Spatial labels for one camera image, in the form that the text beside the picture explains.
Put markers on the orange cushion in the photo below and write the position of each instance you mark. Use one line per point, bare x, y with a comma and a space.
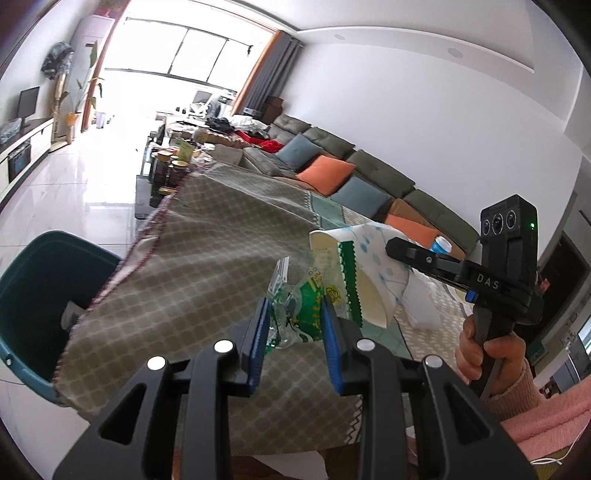
411, 228
325, 175

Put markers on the white standing air conditioner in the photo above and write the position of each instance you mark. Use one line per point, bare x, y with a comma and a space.
92, 55

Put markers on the red cloth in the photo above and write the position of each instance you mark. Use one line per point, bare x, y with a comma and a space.
272, 146

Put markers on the green clear snack packet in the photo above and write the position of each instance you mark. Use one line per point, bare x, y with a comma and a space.
307, 309

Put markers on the blue plastic bag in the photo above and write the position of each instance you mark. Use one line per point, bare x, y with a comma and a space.
10, 130

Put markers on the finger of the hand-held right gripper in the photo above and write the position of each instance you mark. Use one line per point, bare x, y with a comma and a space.
415, 256

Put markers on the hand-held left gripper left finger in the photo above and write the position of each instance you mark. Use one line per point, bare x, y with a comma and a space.
258, 344

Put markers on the white plastic bag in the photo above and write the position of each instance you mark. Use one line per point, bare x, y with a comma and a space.
422, 304

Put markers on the black television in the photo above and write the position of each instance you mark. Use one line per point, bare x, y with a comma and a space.
28, 104

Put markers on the glass jar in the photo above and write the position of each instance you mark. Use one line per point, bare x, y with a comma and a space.
162, 168
179, 174

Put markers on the white television cabinet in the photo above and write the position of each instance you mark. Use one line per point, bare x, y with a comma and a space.
27, 152

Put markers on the dark patterned cloth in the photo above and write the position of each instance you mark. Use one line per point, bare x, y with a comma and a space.
56, 59

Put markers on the cluttered coffee table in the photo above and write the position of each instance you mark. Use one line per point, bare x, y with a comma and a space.
152, 194

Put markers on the brown cardboard box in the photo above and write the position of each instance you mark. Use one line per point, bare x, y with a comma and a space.
274, 110

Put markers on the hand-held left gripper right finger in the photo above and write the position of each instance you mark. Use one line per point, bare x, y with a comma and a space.
330, 344

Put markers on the white dotted paper cup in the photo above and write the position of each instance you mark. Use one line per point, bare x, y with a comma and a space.
378, 277

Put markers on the blue-grey cushion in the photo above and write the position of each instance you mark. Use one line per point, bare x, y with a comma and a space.
298, 152
360, 196

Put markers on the patterned tablecloth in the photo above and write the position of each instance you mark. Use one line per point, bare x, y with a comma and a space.
207, 240

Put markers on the white clothes pile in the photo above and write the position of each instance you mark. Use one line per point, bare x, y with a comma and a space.
247, 124

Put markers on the large window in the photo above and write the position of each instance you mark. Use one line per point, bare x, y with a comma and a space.
184, 60

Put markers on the person's right hand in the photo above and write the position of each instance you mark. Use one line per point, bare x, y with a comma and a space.
508, 353

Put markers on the green sectional sofa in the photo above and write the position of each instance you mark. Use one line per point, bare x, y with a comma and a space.
369, 170

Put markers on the grey and orange curtain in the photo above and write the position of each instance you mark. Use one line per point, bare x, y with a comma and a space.
272, 74

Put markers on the white paper scrap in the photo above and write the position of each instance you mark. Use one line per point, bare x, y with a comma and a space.
74, 316

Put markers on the dark cabinet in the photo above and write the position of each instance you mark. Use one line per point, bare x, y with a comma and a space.
565, 295

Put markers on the blue cup with white lid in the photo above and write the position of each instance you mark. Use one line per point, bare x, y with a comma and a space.
442, 245

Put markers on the black bag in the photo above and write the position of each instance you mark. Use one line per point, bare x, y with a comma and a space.
218, 123

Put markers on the person's right forearm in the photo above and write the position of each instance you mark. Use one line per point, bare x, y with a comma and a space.
545, 424

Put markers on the tall leafy houseplant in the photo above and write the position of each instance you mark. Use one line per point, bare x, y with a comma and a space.
87, 87

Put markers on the white office chair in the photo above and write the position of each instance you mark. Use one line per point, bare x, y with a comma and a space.
201, 102

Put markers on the teal plastic bin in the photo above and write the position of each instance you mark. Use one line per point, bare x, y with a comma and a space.
27, 295

